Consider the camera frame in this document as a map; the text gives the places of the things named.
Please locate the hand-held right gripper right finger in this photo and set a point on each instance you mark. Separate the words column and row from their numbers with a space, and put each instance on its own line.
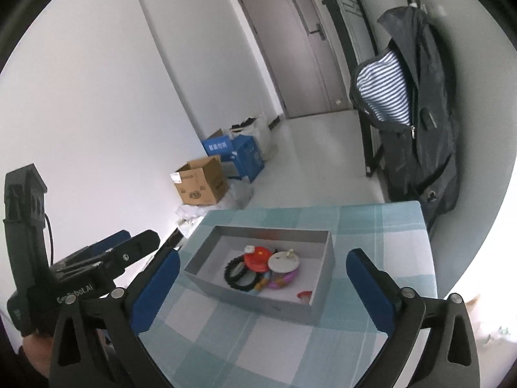
column 371, row 287

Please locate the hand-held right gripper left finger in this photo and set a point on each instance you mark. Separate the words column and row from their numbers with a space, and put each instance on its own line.
column 155, row 287

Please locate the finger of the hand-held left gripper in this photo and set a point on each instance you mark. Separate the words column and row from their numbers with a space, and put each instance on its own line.
column 139, row 242
column 107, row 241

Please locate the small red white charm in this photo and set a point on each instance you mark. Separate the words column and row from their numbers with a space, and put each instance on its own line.
column 303, row 295

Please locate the white round compact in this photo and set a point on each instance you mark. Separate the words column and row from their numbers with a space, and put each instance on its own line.
column 282, row 264

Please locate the grey cardboard box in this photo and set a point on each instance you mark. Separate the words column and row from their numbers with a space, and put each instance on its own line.
column 258, row 303

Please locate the red hair accessory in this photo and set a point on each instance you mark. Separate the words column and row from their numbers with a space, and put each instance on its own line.
column 258, row 258

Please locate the person's left forearm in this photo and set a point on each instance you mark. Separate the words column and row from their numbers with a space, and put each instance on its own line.
column 24, row 376

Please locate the person's left hand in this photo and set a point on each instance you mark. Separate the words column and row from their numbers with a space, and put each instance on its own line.
column 36, row 347

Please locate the teal checked tablecloth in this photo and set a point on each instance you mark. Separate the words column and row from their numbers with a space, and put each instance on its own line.
column 363, row 230

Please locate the brown cardboard box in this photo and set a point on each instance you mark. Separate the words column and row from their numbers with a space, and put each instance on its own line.
column 202, row 188

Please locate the clear plastic bag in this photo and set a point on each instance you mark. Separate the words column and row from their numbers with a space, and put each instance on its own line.
column 234, row 194

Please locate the black metal rack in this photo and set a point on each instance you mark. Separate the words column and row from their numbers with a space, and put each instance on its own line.
column 370, row 157

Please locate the blue cardboard box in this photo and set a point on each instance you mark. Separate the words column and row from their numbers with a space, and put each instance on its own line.
column 250, row 157

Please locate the dark hanging jacket striped lining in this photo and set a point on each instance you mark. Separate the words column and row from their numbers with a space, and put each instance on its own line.
column 432, row 149

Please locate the white plastic bag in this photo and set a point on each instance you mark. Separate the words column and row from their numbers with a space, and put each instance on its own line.
column 260, row 133

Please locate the grey door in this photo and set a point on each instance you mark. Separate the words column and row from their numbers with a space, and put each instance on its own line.
column 291, row 68

